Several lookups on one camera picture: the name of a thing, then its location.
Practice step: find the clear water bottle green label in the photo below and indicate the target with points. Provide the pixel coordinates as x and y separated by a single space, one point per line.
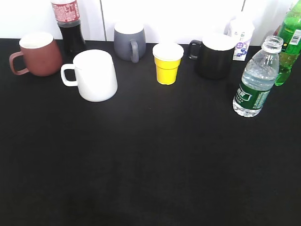
258 78

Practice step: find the black ceramic mug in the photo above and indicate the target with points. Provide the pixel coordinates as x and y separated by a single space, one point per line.
213 55

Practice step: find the grey ceramic mug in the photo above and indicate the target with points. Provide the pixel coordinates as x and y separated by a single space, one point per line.
129 40

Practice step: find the yellow plastic cup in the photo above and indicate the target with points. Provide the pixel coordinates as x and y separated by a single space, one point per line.
167 58

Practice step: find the green soda bottle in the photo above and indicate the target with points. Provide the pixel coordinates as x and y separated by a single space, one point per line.
290 32

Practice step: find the white ceramic mug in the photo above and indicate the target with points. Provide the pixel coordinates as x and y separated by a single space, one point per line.
93 73

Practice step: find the white yogurt drink bottle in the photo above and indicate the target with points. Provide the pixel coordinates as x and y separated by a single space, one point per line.
241 30

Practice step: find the brown ceramic mug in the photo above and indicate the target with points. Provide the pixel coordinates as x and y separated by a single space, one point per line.
41 55

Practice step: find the cola bottle red label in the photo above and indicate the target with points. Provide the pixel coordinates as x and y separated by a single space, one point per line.
68 20

